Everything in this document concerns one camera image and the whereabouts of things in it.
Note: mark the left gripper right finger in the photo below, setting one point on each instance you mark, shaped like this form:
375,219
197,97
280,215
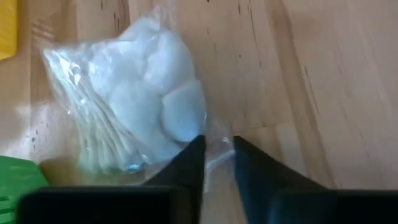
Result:
264,186

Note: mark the green plastic basket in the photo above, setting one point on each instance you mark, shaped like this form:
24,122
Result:
18,186

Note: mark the cotton pads and swabs bag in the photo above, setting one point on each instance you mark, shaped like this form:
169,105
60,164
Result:
140,93

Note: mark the yellow plastic basket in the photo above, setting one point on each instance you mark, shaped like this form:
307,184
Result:
6,28

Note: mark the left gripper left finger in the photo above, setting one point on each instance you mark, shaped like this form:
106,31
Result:
180,186

